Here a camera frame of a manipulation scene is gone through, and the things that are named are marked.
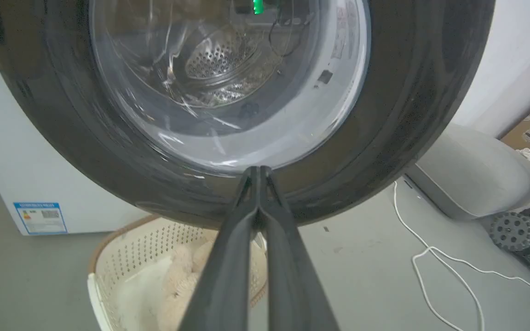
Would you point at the blue energy label sticker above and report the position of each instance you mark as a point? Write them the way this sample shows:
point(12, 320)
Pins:
point(40, 217)

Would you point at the white washing machine body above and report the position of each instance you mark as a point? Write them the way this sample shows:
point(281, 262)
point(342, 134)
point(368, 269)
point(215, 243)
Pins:
point(25, 174)

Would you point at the cream perforated laundry basket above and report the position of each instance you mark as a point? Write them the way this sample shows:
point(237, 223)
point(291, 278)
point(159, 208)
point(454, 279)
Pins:
point(127, 257)

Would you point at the beige fluffy clothing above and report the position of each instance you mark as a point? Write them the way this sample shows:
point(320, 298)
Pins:
point(182, 285)

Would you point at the grey rounded box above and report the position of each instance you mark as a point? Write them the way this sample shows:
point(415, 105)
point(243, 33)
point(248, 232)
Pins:
point(472, 174)

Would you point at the black robot wheel base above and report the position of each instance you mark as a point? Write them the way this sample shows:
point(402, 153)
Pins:
point(527, 239)

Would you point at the dark round washing machine door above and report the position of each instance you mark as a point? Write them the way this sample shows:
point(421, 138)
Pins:
point(384, 138)

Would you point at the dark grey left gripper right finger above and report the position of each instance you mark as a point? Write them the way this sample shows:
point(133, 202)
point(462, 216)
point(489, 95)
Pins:
point(292, 276)

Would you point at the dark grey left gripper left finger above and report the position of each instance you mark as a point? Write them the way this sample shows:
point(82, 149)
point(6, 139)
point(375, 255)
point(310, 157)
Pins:
point(228, 271)

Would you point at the white cloth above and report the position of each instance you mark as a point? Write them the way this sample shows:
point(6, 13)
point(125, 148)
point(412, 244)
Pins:
point(141, 294)

